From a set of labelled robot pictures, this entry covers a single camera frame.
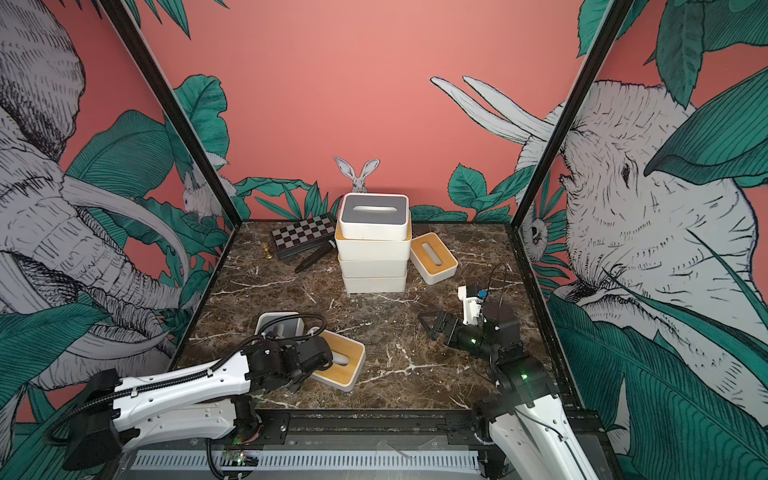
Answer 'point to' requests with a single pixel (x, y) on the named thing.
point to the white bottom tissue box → (378, 284)
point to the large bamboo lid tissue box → (372, 247)
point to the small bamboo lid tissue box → (432, 258)
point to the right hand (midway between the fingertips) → (428, 317)
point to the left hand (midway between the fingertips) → (325, 358)
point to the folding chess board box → (303, 235)
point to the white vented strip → (324, 461)
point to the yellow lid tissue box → (373, 268)
